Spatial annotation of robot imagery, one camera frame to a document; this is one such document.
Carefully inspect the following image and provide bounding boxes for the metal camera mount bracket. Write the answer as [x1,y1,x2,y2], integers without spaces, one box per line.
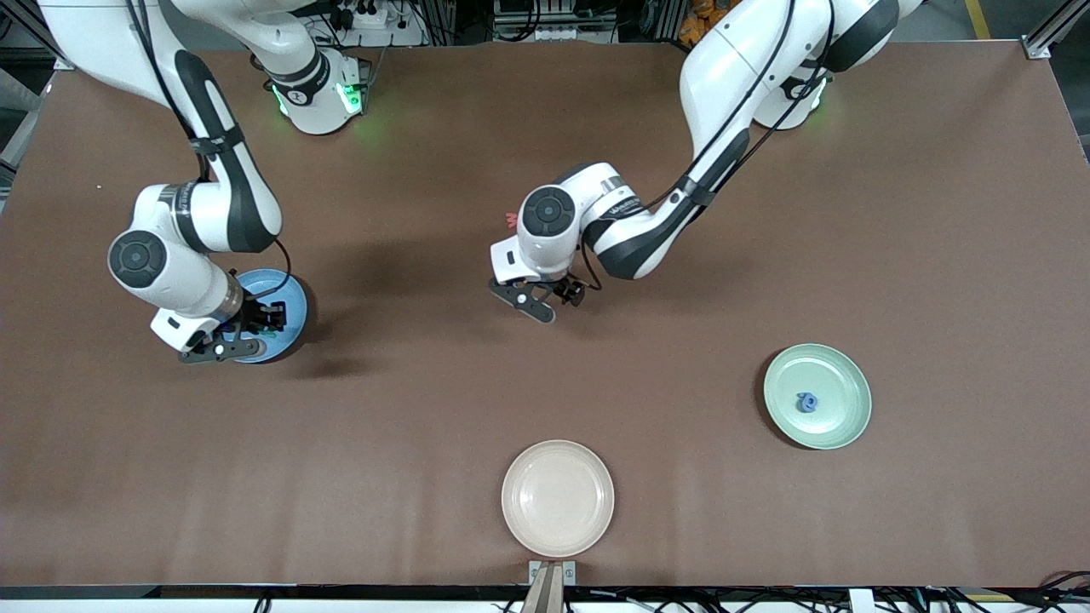
[521,560,578,613]

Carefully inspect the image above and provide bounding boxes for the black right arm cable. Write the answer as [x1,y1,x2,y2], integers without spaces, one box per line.
[128,0,292,301]

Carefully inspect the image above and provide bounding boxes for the white ventilated equipment box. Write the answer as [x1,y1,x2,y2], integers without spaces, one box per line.
[492,0,621,43]

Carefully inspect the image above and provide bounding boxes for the aluminium frame post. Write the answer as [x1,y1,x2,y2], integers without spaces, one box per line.
[0,0,86,71]
[1024,0,1090,60]

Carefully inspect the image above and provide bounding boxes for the orange snack packets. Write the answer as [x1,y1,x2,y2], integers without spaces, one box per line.
[679,0,737,48]

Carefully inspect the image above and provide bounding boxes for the blue plate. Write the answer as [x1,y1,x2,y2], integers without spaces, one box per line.
[223,268,308,365]

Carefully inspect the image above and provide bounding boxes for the brown table cover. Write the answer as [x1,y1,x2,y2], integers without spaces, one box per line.
[0,41,1090,588]

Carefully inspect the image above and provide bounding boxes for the beige plate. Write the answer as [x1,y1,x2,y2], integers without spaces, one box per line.
[501,439,616,559]

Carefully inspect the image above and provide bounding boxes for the green plate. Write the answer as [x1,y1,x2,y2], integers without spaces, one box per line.
[763,343,873,450]

